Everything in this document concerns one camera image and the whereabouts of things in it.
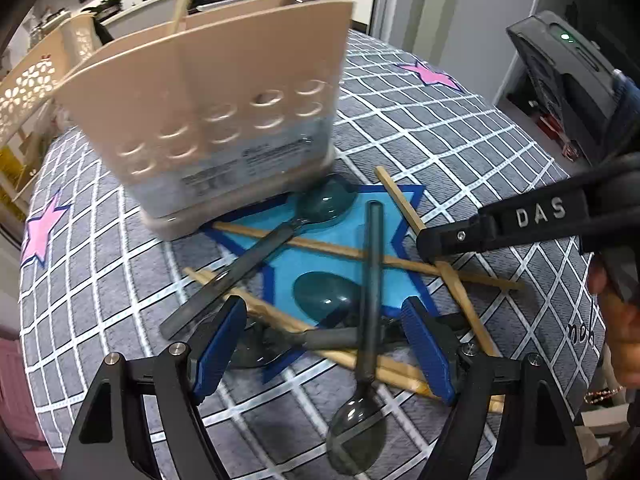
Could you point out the black device with green light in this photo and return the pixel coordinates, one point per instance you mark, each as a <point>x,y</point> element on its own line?
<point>572,79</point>

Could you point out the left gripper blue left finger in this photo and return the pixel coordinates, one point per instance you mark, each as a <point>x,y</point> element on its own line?
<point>213,344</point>

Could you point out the long wooden chopstick crossing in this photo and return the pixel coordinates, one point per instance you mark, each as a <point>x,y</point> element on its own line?
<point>357,254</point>

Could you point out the black wok on stove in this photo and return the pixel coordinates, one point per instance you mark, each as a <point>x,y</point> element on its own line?
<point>104,10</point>

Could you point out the operator right hand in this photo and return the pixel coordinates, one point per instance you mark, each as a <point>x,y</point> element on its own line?
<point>622,326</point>

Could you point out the pink plastic stool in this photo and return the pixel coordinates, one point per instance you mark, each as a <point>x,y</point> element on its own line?
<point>18,412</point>

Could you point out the dark spoon near holder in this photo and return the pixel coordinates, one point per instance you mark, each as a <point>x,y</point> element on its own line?
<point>325,201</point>

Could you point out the beige plastic utensil holder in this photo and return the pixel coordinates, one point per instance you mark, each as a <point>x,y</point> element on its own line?
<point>236,107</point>

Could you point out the wooden chopstick lower pair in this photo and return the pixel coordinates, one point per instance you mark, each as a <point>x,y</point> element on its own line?
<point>337,344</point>

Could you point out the dark green spoon centre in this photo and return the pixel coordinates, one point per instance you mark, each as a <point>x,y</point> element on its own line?
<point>328,298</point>

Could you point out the beige perforated laundry basket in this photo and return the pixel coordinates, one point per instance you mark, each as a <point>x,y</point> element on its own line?
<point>36,77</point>

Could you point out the dark translucent spoon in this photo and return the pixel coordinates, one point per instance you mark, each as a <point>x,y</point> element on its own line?
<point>357,432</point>

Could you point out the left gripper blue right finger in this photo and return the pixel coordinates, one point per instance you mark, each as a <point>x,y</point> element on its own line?
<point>434,346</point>

